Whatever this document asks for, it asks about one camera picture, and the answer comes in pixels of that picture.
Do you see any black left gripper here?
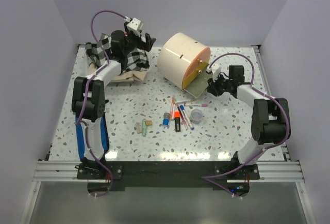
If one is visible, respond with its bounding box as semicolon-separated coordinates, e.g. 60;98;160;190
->
123;23;155;56

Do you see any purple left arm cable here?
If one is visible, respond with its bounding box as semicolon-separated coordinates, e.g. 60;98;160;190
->
74;10;131;197

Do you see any clear round pin box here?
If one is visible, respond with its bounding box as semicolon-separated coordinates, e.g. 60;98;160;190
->
190;109;203;124

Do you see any beige folded cloth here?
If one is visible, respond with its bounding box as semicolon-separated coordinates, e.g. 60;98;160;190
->
87;61;149;85

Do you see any yellow drawer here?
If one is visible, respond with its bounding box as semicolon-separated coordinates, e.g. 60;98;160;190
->
182;62;208;89

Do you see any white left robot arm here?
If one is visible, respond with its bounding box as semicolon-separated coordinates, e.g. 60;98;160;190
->
71;29;156;179

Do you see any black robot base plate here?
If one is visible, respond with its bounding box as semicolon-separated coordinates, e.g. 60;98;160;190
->
75;161;260;193

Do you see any orange capped marker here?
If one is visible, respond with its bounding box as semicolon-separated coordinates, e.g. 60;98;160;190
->
170;96;175;120

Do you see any aluminium frame rail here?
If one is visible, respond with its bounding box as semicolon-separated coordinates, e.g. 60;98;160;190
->
19;159;83;224

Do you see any black white checkered cloth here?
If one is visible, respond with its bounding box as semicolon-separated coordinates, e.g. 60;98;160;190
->
85;34;150;73

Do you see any white marker pink band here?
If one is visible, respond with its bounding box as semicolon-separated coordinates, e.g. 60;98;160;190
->
175;99;196;105

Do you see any beige small eraser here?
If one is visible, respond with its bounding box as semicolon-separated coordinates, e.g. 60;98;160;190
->
135;122;142;134

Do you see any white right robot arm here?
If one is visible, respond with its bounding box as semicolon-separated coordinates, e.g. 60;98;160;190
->
206;65;291;179

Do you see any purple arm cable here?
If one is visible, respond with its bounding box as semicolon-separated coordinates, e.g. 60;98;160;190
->
74;10;131;197
202;53;291;199

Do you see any round beige drawer organizer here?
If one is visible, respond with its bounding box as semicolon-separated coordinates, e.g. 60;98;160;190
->
157;33;211;89

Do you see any orange black highlighter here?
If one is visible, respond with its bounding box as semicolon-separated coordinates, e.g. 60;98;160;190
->
174;111;180;132

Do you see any blue cloth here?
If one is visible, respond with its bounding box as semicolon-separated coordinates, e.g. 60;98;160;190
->
76;115;109;161

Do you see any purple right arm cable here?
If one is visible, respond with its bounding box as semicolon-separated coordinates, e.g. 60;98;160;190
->
202;53;291;199

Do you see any grey-green bottom drawer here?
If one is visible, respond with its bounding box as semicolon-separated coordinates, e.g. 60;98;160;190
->
184;69;212;99

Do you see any green translucent eraser tube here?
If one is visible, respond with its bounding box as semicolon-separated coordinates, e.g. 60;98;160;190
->
142;119;147;137

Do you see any blue capped white marker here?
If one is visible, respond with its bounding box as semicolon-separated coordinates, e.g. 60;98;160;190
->
179;105;194;130

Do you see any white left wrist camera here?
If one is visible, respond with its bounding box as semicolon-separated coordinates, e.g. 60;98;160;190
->
126;18;143;33

